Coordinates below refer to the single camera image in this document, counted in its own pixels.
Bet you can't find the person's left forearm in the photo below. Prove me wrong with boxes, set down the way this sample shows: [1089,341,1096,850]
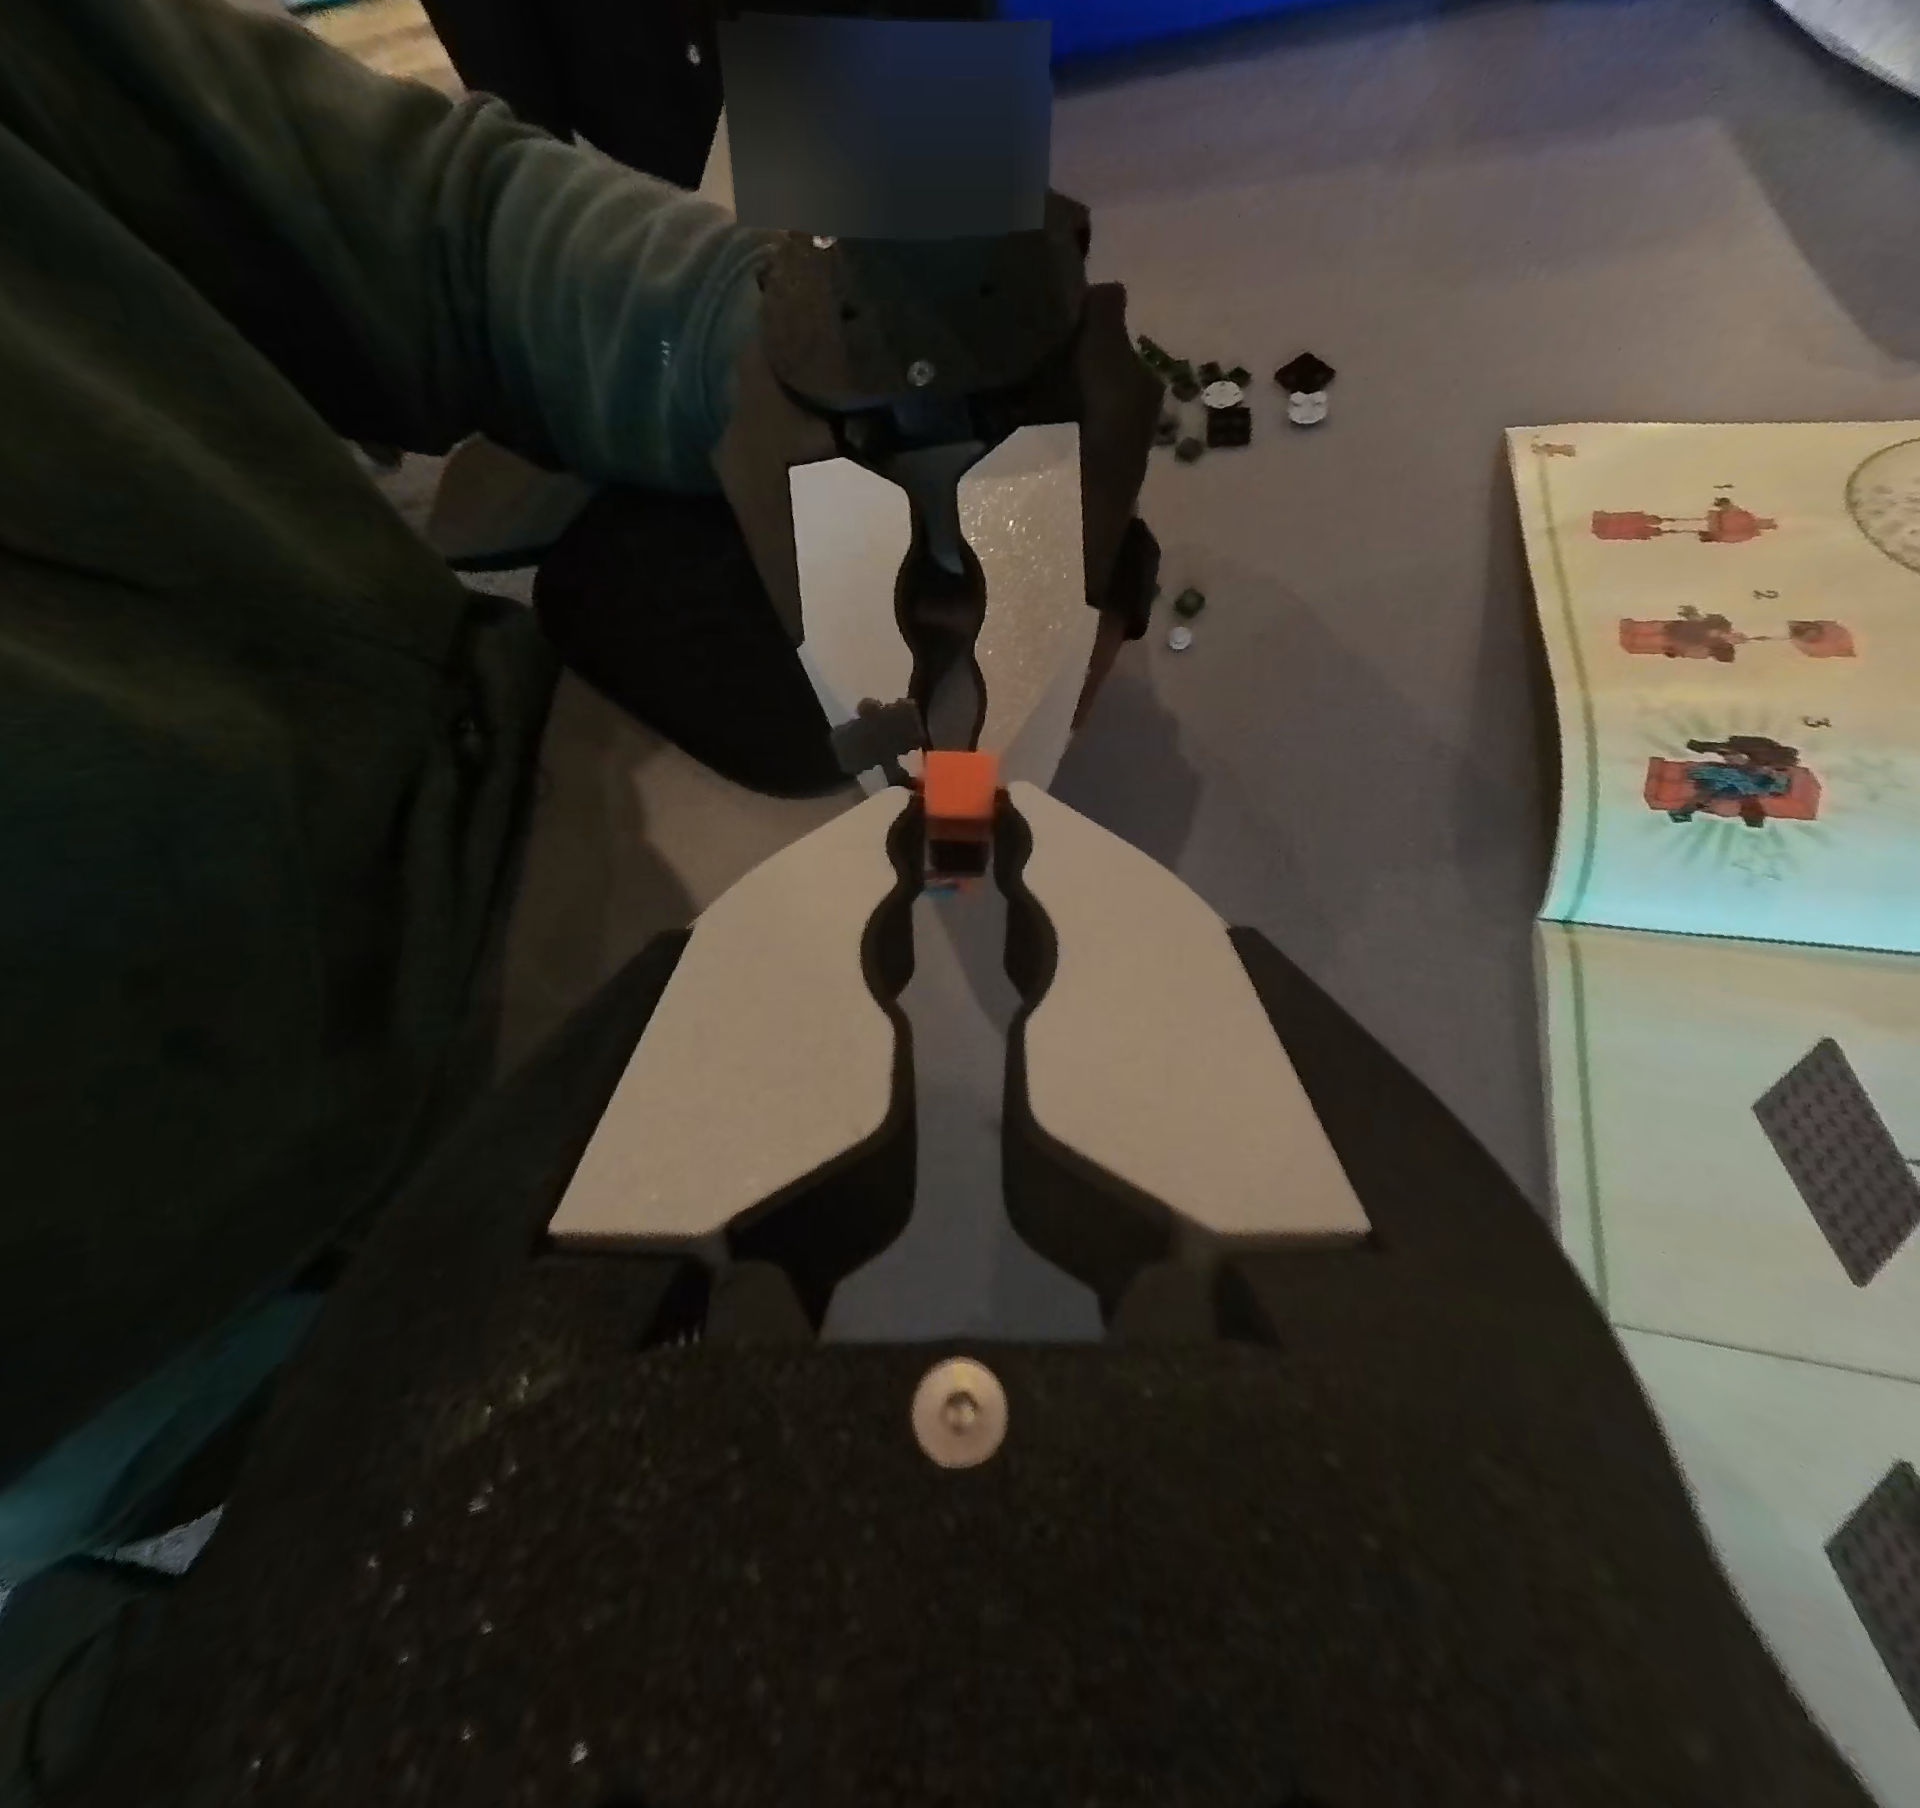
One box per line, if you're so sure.
[351,90,789,497]

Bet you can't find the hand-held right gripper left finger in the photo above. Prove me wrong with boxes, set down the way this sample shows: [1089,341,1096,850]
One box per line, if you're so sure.
[547,786,924,1339]

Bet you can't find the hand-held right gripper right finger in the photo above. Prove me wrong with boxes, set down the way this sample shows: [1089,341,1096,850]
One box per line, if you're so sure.
[993,780,1375,1339]

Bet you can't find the orange toy brick figure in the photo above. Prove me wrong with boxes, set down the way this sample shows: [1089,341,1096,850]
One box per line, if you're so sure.
[833,696,1007,912]

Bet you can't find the scattered small toy bricks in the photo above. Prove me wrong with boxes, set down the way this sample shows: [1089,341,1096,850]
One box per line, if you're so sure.
[1132,332,1347,658]

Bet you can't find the grey desk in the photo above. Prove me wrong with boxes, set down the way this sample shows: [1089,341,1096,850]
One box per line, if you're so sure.
[0,0,1920,1808]

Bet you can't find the black mesh pad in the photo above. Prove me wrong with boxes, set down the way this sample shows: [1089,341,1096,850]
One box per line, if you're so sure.
[532,487,877,800]

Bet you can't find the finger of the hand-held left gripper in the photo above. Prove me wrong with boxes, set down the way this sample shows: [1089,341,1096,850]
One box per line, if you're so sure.
[789,456,939,794]
[939,422,1089,791]

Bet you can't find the open instruction booklet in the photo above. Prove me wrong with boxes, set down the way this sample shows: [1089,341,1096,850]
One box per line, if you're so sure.
[1503,422,1920,1808]

